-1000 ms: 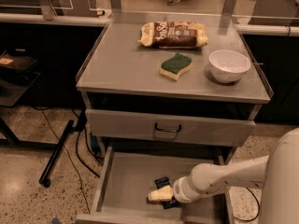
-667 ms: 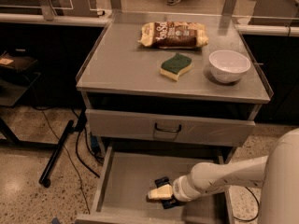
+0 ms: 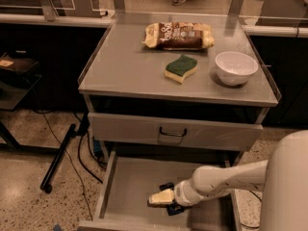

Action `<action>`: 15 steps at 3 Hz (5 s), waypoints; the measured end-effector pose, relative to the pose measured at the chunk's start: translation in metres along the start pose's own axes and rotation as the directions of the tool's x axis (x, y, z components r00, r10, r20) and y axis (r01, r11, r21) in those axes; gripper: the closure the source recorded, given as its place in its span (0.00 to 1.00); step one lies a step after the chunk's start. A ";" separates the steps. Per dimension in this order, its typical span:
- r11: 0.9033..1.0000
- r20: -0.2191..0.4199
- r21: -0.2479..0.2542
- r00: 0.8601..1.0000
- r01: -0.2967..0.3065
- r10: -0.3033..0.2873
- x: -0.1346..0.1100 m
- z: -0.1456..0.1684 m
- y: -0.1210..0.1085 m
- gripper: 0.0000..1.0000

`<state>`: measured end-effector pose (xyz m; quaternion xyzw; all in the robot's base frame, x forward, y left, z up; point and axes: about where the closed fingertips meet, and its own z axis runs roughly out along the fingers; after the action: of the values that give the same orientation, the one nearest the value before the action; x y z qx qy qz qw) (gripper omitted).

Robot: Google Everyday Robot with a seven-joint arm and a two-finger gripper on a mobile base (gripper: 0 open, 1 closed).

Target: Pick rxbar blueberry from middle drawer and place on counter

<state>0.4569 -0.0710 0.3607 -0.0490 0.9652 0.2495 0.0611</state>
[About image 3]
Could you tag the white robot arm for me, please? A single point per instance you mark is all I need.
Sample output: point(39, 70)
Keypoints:
point(282, 180)

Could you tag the black drawer handle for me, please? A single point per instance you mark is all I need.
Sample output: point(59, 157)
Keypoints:
point(173, 134)

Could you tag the brown yellow snack bag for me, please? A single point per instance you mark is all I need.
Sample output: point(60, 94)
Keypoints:
point(179, 36)

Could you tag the closed grey top drawer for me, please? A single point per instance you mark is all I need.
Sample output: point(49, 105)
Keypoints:
point(201, 133)

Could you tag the open grey middle drawer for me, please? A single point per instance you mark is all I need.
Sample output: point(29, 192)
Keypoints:
point(129, 181)

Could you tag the white bowl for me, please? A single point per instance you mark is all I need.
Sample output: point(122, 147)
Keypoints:
point(235, 68)

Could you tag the grey metal drawer cabinet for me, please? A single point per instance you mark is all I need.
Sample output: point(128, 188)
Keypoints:
point(124, 77)

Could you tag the blue rxbar blueberry wrapper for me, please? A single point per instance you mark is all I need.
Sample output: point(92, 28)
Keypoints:
point(173, 208)

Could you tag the dark side table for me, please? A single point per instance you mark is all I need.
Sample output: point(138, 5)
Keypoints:
point(14, 87)

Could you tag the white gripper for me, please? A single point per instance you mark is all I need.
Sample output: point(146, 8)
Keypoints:
point(182, 192)

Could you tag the green yellow sponge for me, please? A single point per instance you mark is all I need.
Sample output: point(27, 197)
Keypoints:
point(181, 68)

